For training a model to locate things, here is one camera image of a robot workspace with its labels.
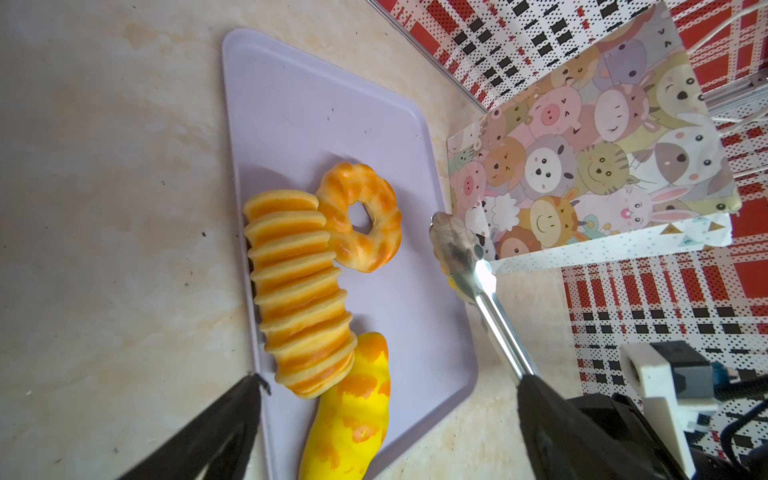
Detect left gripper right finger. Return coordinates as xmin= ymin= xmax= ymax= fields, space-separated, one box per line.
xmin=517 ymin=374 xmax=661 ymax=480

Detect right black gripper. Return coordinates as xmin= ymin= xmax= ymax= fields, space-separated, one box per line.
xmin=567 ymin=394 xmax=688 ymax=479

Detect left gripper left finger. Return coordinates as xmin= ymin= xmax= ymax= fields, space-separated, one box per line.
xmin=122 ymin=373 xmax=270 ymax=479

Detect metal tongs red handle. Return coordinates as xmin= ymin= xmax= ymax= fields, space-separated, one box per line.
xmin=429 ymin=211 xmax=540 ymax=383

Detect lavender plastic tray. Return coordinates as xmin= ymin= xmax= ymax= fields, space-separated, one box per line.
xmin=222 ymin=28 xmax=478 ymax=479

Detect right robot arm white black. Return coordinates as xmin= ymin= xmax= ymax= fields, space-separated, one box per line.
xmin=570 ymin=356 xmax=767 ymax=479

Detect yellow twisted bread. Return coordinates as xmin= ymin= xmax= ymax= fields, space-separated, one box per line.
xmin=298 ymin=332 xmax=391 ymax=479

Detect long ridged bread left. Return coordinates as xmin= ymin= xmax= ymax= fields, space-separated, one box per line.
xmin=243 ymin=190 xmax=358 ymax=399

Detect white cartoon paper bag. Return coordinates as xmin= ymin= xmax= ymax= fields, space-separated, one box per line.
xmin=447 ymin=2 xmax=742 ymax=272

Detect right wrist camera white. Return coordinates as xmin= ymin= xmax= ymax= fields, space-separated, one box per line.
xmin=619 ymin=340 xmax=721 ymax=479

